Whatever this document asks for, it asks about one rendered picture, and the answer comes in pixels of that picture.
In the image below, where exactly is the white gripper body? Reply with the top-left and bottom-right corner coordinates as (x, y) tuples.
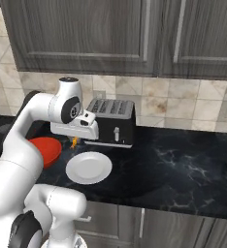
(49, 120), (101, 141)

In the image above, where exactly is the orange shrimp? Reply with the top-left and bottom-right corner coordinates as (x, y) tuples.
(69, 137), (80, 150)

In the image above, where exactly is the white plate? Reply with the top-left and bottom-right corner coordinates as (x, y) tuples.
(65, 151), (114, 186)

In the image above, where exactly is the red bowl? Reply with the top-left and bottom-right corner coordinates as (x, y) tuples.
(27, 136), (63, 170)

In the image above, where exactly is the black and silver toaster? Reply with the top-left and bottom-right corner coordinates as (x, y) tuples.
(83, 98), (137, 150)

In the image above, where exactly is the grey lower drawer front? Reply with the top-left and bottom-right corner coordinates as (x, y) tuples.
(74, 200), (143, 248)

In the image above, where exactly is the wide grey upper cupboard door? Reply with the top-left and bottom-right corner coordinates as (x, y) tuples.
(0, 0), (159, 78)

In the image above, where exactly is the grey lower cupboard door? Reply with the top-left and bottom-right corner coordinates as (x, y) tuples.
(201, 217), (227, 248)
(140, 207), (207, 248)

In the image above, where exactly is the narrow grey upper cupboard door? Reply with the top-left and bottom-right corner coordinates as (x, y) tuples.
(157, 0), (227, 81)

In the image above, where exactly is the small grey wall socket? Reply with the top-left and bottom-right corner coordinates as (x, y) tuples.
(92, 89), (107, 101)

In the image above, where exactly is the silver drawer handle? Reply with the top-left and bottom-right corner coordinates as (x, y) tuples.
(74, 215), (92, 224)

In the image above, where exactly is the silver lower cupboard handle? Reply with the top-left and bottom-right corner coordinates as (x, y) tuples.
(138, 207), (146, 239)

